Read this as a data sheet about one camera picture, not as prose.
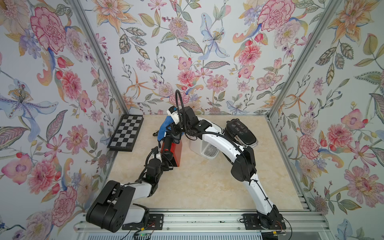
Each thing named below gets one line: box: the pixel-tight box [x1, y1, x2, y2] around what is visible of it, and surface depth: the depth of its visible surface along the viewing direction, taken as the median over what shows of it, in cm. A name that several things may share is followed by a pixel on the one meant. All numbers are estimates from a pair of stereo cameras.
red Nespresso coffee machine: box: [160, 135, 183, 167], surface depth 84 cm
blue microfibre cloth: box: [157, 115, 174, 141], surface depth 86 cm
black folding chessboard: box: [107, 114, 144, 152], surface depth 109 cm
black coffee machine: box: [223, 118, 259, 148], surface depth 82 cm
